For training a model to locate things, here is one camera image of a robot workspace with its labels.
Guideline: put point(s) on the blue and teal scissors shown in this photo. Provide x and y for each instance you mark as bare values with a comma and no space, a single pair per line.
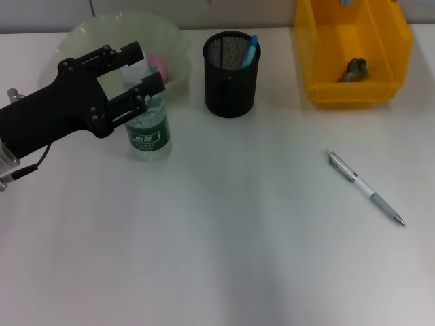
251,51

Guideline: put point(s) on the black mesh pen cup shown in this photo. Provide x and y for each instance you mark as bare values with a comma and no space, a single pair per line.
231,88

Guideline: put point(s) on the pale green glass fruit bowl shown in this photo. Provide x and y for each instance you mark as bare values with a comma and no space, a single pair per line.
170,44

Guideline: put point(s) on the clear green-label water bottle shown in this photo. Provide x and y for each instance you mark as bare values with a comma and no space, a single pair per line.
149,136

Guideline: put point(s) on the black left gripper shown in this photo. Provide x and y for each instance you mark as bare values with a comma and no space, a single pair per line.
44,112

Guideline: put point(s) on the yellow plastic storage bin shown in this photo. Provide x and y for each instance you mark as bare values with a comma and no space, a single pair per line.
329,68

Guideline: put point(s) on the green plastic wrapper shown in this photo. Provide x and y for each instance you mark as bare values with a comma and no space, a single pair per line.
355,69

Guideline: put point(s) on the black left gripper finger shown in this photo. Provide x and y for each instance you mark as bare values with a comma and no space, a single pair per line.
153,84

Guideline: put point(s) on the silver mechanical pen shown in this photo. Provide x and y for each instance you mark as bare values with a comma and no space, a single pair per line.
380,203

